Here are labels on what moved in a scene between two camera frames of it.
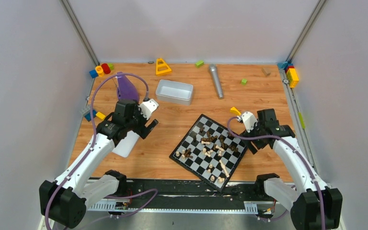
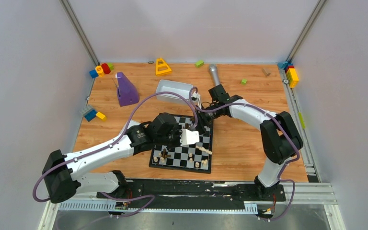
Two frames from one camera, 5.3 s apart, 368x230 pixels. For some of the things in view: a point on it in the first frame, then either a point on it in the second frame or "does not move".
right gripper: (250, 146) to (201, 113)
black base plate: (183, 193) does not move
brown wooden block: (266, 71) does not move
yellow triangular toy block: (162, 68) does not move
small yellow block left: (100, 115) does not move
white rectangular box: (172, 92) does not move
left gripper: (142, 125) to (178, 138)
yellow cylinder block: (99, 70) does not move
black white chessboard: (210, 152) to (195, 157)
